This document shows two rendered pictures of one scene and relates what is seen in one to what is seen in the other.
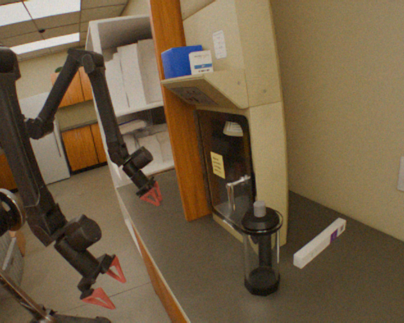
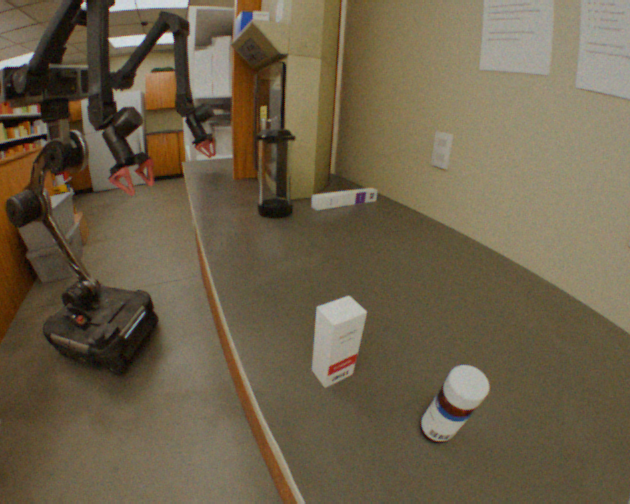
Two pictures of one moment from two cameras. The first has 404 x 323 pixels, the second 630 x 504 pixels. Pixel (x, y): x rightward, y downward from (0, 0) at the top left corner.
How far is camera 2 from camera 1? 0.41 m
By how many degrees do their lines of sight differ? 11
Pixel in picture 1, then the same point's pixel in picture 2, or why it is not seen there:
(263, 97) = (303, 50)
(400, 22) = (446, 14)
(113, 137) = (183, 90)
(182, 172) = (236, 129)
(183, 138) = (243, 99)
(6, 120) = (96, 27)
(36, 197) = (101, 86)
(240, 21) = not seen: outside the picture
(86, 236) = (129, 117)
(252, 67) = (298, 24)
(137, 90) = (223, 80)
